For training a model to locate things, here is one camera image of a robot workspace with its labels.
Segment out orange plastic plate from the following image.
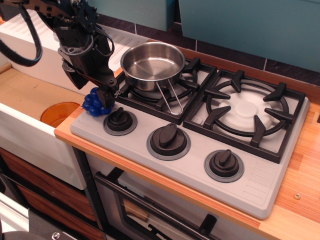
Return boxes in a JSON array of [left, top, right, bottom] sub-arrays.
[[40, 102, 80, 128]]

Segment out blue toy blueberry cluster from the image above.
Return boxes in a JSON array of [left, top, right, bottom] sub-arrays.
[[82, 87, 115, 117]]

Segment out grey toy stove top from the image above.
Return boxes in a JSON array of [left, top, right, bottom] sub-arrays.
[[69, 56, 311, 220]]

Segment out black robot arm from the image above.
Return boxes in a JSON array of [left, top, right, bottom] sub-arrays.
[[1, 0, 119, 109]]

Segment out black braided cable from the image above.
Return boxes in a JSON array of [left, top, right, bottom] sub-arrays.
[[0, 3, 43, 68]]

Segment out stainless steel pan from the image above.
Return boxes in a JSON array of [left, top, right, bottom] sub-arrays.
[[120, 42, 186, 115]]

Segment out black right stove knob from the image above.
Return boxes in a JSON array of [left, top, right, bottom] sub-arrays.
[[204, 149, 245, 183]]

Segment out black left stove knob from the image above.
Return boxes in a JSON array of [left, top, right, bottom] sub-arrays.
[[103, 107, 138, 136]]

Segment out black burner grate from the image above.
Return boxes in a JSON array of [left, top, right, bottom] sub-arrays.
[[183, 69, 309, 164], [116, 57, 217, 125]]

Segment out black left burner grate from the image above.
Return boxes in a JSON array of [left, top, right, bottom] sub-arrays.
[[116, 57, 217, 125]]

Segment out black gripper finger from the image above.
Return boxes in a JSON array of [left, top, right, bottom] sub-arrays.
[[62, 61, 89, 90], [96, 85, 120, 108]]

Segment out black right burner grate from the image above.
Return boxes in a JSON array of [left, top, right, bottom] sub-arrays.
[[183, 69, 309, 164]]

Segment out black oven door handle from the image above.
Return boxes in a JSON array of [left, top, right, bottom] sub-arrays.
[[94, 168, 217, 240]]

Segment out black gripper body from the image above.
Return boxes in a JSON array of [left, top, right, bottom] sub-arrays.
[[58, 34, 117, 87]]

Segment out black stove knob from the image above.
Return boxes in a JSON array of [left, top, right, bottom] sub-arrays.
[[146, 123, 191, 161], [204, 149, 245, 183], [103, 107, 138, 136]]

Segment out oven door with window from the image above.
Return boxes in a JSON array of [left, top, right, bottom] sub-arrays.
[[94, 167, 257, 240]]

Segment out black middle stove knob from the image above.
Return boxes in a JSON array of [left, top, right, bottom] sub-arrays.
[[146, 123, 191, 161]]

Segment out white toy sink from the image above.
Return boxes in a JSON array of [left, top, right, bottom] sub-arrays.
[[0, 9, 151, 191]]

